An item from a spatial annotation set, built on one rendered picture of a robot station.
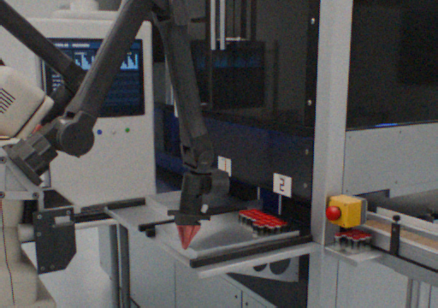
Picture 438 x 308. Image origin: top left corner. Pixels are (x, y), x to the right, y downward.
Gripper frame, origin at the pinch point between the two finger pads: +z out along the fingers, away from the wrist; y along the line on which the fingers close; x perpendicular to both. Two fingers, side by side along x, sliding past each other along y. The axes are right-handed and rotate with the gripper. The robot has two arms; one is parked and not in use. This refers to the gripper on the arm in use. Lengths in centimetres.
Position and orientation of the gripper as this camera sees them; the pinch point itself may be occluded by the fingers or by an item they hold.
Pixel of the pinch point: (184, 245)
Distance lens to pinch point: 143.6
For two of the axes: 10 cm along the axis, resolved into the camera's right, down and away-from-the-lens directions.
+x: -5.1, -1.9, 8.4
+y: 8.5, 0.5, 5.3
